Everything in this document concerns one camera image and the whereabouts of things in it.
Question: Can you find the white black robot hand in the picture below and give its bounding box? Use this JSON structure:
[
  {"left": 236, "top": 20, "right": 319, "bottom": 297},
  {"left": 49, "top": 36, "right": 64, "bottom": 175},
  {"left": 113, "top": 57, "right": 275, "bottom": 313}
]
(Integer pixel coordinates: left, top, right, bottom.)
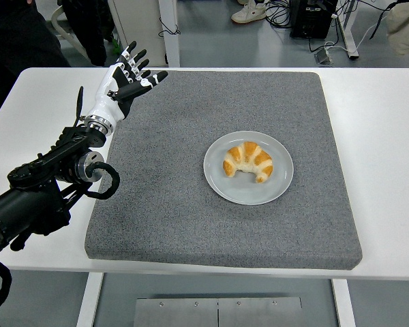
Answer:
[{"left": 87, "top": 40, "right": 169, "bottom": 124}]

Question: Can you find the golden croissant bread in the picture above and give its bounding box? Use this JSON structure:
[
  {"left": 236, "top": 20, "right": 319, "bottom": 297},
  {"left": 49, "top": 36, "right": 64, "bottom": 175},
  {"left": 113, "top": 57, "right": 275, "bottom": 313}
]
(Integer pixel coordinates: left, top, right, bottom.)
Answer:
[{"left": 222, "top": 141, "right": 274, "bottom": 184}]

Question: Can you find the grey round plate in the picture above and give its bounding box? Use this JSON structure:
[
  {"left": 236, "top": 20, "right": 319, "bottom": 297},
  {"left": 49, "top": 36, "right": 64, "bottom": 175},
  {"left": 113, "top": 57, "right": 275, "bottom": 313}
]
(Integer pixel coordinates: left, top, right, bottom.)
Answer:
[{"left": 202, "top": 130, "right": 294, "bottom": 206}]

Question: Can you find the grey metal plate with screws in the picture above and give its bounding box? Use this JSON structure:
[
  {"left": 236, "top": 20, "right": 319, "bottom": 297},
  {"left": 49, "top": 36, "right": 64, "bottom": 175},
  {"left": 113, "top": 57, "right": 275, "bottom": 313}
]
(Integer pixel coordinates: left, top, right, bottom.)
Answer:
[{"left": 135, "top": 296, "right": 303, "bottom": 327}]

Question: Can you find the white chair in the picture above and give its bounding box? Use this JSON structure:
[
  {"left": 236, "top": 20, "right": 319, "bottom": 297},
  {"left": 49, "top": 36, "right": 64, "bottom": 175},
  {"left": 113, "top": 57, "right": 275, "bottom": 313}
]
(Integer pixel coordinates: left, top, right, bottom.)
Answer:
[{"left": 50, "top": 5, "right": 89, "bottom": 59}]

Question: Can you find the grey cabinet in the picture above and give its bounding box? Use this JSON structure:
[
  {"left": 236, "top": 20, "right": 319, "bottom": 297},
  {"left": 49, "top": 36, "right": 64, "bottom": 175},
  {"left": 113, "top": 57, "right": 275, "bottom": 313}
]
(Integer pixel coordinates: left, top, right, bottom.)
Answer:
[{"left": 107, "top": 0, "right": 166, "bottom": 67}]

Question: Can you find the person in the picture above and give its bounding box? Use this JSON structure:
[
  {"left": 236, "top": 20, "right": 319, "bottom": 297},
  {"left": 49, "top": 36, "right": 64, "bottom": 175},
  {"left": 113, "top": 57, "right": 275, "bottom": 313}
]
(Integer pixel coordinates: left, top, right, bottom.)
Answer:
[{"left": 0, "top": 0, "right": 107, "bottom": 113}]

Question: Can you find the grey speckled mat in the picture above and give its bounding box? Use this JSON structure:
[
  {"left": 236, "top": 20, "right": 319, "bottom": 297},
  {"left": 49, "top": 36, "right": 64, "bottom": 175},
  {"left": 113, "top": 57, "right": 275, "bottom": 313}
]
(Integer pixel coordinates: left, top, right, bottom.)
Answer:
[{"left": 84, "top": 69, "right": 363, "bottom": 272}]

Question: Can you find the person's white high-top shoe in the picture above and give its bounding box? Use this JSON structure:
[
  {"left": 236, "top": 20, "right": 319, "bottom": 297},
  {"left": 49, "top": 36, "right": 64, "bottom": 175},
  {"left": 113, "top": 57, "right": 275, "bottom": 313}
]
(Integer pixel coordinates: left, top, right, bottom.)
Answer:
[{"left": 230, "top": 0, "right": 269, "bottom": 25}]

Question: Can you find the white table leg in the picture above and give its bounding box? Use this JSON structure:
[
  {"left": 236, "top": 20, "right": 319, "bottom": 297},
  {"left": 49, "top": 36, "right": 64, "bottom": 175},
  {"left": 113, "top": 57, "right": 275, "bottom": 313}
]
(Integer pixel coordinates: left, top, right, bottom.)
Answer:
[
  {"left": 76, "top": 272, "right": 105, "bottom": 327},
  {"left": 331, "top": 279, "right": 357, "bottom": 327}
]

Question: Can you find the black computer case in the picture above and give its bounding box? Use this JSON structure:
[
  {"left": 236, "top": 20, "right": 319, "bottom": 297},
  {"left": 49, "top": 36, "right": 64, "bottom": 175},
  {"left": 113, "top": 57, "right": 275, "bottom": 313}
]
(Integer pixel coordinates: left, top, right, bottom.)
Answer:
[{"left": 289, "top": 0, "right": 338, "bottom": 39}]

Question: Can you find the white desk leg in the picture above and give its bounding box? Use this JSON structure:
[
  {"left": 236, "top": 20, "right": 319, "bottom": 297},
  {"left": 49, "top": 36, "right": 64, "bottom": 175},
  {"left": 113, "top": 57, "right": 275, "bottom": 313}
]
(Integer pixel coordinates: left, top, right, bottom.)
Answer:
[{"left": 335, "top": 0, "right": 359, "bottom": 61}]

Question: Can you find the beige cloth bag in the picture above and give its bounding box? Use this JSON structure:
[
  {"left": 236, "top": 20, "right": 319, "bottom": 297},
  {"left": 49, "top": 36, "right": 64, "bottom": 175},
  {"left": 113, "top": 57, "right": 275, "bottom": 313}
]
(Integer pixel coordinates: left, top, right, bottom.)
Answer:
[{"left": 384, "top": 0, "right": 409, "bottom": 55}]

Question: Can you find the white post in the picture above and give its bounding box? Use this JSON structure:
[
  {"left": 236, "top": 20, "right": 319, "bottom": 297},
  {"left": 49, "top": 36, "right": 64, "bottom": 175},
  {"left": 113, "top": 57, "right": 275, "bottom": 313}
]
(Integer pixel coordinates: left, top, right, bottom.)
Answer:
[{"left": 157, "top": 0, "right": 181, "bottom": 67}]

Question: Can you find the black cable bundle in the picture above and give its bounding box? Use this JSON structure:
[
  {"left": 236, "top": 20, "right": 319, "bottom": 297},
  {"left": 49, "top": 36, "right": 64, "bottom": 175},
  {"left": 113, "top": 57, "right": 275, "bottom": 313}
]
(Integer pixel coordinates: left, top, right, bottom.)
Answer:
[{"left": 264, "top": 0, "right": 294, "bottom": 29}]

